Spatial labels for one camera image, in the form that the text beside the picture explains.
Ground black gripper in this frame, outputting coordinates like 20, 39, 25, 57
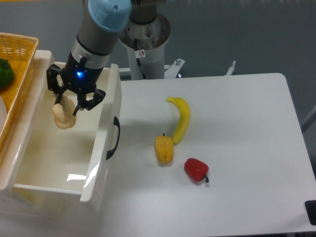
46, 51, 109, 116

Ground pale round bread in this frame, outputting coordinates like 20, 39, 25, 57
52, 95, 77, 129

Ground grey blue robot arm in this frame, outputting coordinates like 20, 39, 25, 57
46, 0, 158, 116

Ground yellow woven basket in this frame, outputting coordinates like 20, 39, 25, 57
0, 33, 39, 147

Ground green bell pepper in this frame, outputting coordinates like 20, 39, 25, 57
0, 58, 15, 89

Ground white open drawer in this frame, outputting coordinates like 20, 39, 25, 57
13, 64, 122, 204

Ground yellow bell pepper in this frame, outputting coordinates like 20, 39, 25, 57
155, 134, 174, 165

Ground yellow banana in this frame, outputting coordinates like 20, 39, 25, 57
166, 97, 191, 145

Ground red bell pepper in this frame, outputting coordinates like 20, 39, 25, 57
184, 158, 209, 183

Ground black corner object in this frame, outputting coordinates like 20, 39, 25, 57
305, 200, 316, 226

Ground black drawer handle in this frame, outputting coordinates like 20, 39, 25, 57
106, 116, 121, 160

